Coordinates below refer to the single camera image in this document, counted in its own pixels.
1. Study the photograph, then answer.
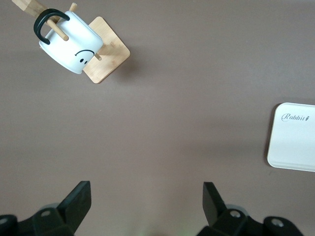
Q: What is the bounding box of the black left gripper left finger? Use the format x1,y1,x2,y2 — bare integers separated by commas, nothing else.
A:
0,181,92,236

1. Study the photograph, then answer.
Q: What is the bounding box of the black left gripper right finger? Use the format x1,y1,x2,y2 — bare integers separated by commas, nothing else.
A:
198,181,304,236

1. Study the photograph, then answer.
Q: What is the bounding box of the white smiley mug black handle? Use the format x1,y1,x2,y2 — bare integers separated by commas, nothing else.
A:
33,9,103,75

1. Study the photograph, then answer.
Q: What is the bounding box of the white rabbit print tray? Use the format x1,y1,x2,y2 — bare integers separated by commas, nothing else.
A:
266,102,315,173

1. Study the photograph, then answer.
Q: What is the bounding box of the brown table cover mat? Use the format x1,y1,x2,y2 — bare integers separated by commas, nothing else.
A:
0,0,315,236

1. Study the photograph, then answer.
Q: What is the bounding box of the bamboo mug tree stand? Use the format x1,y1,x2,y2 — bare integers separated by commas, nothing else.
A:
11,0,131,85

